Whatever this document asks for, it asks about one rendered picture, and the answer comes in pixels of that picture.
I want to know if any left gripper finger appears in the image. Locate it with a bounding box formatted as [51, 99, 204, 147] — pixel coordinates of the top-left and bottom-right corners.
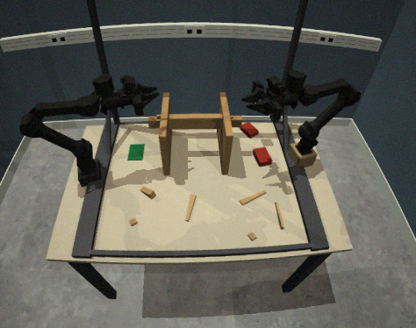
[241, 87, 260, 103]
[247, 97, 270, 116]

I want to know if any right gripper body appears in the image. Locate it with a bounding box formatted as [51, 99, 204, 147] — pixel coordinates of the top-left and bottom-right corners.
[115, 84, 144, 116]

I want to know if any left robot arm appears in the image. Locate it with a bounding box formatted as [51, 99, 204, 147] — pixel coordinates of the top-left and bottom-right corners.
[266, 69, 361, 155]

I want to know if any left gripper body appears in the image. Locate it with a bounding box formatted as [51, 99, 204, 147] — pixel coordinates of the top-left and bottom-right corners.
[252, 81, 287, 122]

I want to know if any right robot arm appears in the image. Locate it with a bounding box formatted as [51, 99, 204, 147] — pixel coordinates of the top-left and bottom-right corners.
[19, 74, 135, 175]

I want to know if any black metal overhead frame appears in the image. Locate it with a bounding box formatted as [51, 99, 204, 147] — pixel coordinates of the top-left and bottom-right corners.
[86, 0, 308, 154]

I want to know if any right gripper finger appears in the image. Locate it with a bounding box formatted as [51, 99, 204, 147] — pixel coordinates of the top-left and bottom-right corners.
[137, 82, 157, 94]
[140, 92, 159, 107]

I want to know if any tan wooden rail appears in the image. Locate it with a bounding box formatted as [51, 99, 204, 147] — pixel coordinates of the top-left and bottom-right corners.
[148, 114, 242, 130]

